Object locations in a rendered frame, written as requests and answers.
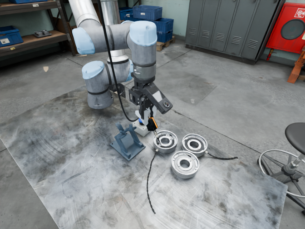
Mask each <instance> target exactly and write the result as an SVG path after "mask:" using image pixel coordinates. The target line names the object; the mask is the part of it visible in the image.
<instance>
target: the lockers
mask: <svg viewBox="0 0 305 229"><path fill-rule="evenodd" d="M285 1H286V0H256V1H255V2H253V0H236V1H234V0H190V1H189V9H188V17H187V27H186V35H185V44H186V48H188V49H192V50H196V51H200V52H204V53H208V54H211V55H216V56H220V57H223V58H227V59H231V60H235V61H239V62H243V63H247V64H251V65H254V64H255V63H256V62H257V61H258V60H259V59H260V57H261V56H262V55H263V53H264V50H265V48H266V44H267V42H268V40H269V37H270V35H271V33H272V31H273V28H274V26H275V23H276V21H277V19H278V16H279V14H280V12H281V9H282V7H283V5H284V3H285Z"/></svg>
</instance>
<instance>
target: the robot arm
mask: <svg viewBox="0 0 305 229"><path fill-rule="evenodd" d="M100 2H101V7H102V12H103V18H104V22H105V27H106V32H107V37H108V43H109V47H110V52H111V57H112V62H113V67H114V72H115V76H116V81H117V84H118V83H122V82H126V81H130V80H131V79H132V78H134V86H132V88H130V89H129V90H128V91H129V100H130V102H132V103H134V104H135V105H136V106H138V105H139V108H138V110H136V111H135V114H136V115H137V116H138V117H139V118H140V119H141V120H142V123H143V124H144V125H145V126H146V125H147V124H148V114H149V113H150V115H151V116H150V118H151V117H153V118H154V117H155V115H156V112H157V110H159V111H160V112H161V114H165V113H167V112H168V111H169V110H170V109H171V108H172V107H173V105H172V103H171V102H170V101H169V100H168V99H167V98H166V96H165V95H164V94H163V93H162V92H161V91H160V89H159V88H158V87H157V86H156V85H155V84H154V83H153V81H154V80H155V75H156V52H157V28H156V25H155V24H154V23H153V22H149V21H135V22H133V21H129V20H127V21H124V22H122V23H121V22H120V15H119V9H118V0H100ZM69 3H70V6H71V10H72V13H73V16H74V19H75V23H76V25H77V28H76V29H73V30H72V33H73V36H74V40H75V43H76V47H77V50H78V52H79V53H80V54H81V55H89V54H92V55H93V54H95V53H101V52H107V51H108V50H107V45H106V41H105V37H104V32H103V26H101V24H100V21H99V19H98V16H97V14H96V11H95V9H94V6H93V3H92V1H91V0H69ZM124 49H130V50H131V51H132V61H131V60H129V59H128V56H126V55H125V50H124ZM82 73H83V78H84V81H85V84H86V88H87V91H88V99H87V102H88V105H89V107H91V108H93V109H104V108H107V107H109V106H110V105H111V104H112V103H113V102H114V98H113V95H112V93H111V92H110V90H109V88H108V85H113V84H115V82H114V78H113V73H112V68H111V64H110V60H109V57H108V58H107V63H106V64H104V63H103V62H102V61H92V62H89V63H87V64H86V65H85V66H84V67H83V68H82ZM130 94H132V99H131V97H130Z"/></svg>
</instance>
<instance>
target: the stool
mask: <svg viewBox="0 0 305 229"><path fill-rule="evenodd" d="M285 136H286V138H287V140H288V141H289V143H290V144H291V145H292V146H293V147H294V148H295V149H296V150H298V151H299V152H301V154H300V155H299V156H296V155H294V154H292V153H290V152H287V151H284V150H280V149H269V150H266V151H264V152H262V153H261V154H260V156H259V159H257V162H258V164H259V167H260V169H261V171H262V172H263V173H265V172H264V170H263V168H262V166H261V165H263V167H264V169H265V171H266V173H267V175H268V176H270V177H272V178H274V179H276V180H278V181H280V182H282V183H284V184H286V183H288V182H291V181H292V182H293V183H294V184H295V186H296V187H297V189H298V190H299V192H300V193H301V195H297V194H294V193H291V192H290V191H289V190H288V189H287V193H286V196H287V197H288V198H290V199H291V200H293V201H294V202H295V203H297V204H298V205H299V206H300V207H302V208H303V209H304V210H303V211H302V213H303V214H304V215H305V204H304V203H303V202H302V201H301V200H300V199H299V198H305V194H304V193H303V191H302V190H301V188H300V186H299V185H298V184H297V182H298V181H299V180H298V179H299V178H301V177H302V176H304V177H305V174H301V173H298V172H295V170H296V169H297V168H298V167H299V165H298V164H299V163H300V162H301V161H302V162H303V163H305V161H304V160H303V159H304V158H305V123H303V122H297V123H292V124H290V125H288V126H287V127H286V129H285ZM269 151H280V152H284V153H287V154H289V158H288V163H287V165H284V166H282V165H281V164H279V163H277V162H276V161H275V160H273V159H272V158H271V157H269V156H268V155H266V154H265V153H266V152H269ZM263 155H264V156H265V157H267V158H268V159H270V160H271V161H272V162H274V163H275V164H277V165H278V166H280V167H281V172H278V173H275V174H274V173H273V172H272V171H271V169H270V167H269V166H268V164H267V163H266V162H265V160H264V159H263V157H262V156H263ZM292 156H294V157H296V159H295V161H291V160H292ZM294 174H295V175H294ZM298 197H299V198H298Z"/></svg>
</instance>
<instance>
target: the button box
mask: <svg viewBox="0 0 305 229"><path fill-rule="evenodd" d="M134 126H136V127H137V128H136V129H135V130H134V131H135V132H137V133H138V134H140V135H141V136H143V137H144V136H145V135H147V134H148V133H149V132H150V131H148V129H147V127H146V126H145V125H144V124H143V123H140V122H139V121H138V120H137V121H135V122H134V123H133V127H134Z"/></svg>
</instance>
